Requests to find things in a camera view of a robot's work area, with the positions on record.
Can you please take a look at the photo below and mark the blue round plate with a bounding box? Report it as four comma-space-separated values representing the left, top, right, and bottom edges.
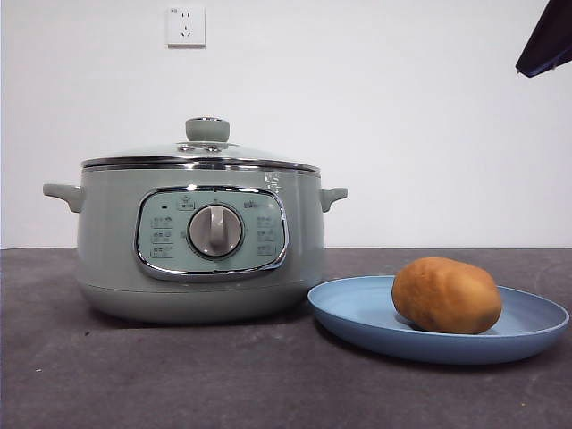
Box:
307, 275, 570, 366

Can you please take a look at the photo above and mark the pale green electric steamer pot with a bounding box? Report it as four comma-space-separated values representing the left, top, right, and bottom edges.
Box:
43, 165, 349, 324

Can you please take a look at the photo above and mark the white wall socket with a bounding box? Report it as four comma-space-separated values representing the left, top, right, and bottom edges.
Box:
167, 6, 207, 48

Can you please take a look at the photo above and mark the brown potato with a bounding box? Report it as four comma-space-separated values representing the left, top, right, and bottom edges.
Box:
391, 256, 503, 335

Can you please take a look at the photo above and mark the glass lid with green knob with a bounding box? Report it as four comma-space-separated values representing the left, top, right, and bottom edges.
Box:
81, 116, 321, 173

